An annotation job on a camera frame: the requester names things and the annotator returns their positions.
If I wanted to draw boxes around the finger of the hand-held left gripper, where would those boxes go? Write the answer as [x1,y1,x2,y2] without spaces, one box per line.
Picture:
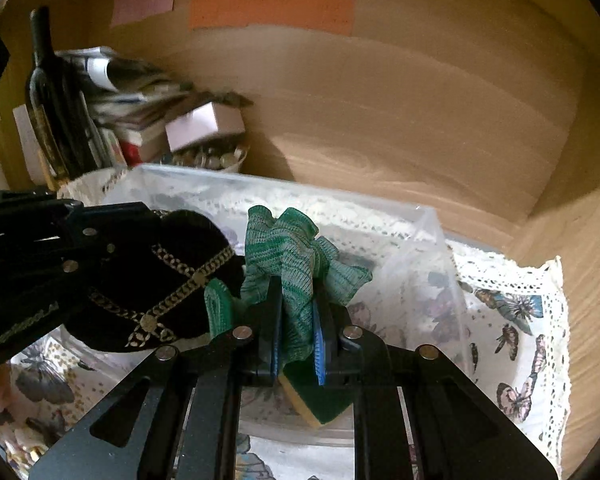
[55,201,168,286]

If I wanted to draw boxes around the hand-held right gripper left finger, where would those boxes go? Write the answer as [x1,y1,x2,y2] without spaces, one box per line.
[27,277,286,480]

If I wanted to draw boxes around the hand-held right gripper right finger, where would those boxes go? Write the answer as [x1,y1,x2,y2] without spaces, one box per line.
[310,297,563,480]

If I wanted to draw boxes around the green knitted cloth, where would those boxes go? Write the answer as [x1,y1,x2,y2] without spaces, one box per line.
[205,205,373,363]

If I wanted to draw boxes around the black velvet cap gold chain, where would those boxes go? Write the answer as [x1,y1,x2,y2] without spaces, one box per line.
[62,209,246,355]

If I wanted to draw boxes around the clear plastic container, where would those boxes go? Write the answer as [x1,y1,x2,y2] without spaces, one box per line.
[60,162,477,450]

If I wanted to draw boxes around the green yellow sponge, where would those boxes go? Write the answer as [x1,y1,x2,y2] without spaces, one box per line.
[279,354,355,429]

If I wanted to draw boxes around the bowl of coins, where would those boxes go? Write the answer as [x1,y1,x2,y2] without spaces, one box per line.
[171,141,252,174]

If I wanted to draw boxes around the dark wine bottle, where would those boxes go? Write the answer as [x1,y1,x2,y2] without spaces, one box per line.
[25,6,102,182]

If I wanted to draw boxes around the stack of magazines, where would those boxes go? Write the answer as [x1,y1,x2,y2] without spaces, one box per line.
[55,47,197,167]

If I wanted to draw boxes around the small white box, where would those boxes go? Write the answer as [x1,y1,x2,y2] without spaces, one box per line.
[165,101,246,153]

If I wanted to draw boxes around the butterfly printed lace tablecloth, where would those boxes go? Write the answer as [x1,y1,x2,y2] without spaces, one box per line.
[0,165,574,480]

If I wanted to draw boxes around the orange paper note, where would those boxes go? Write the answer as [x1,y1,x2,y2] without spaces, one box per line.
[187,0,357,37]

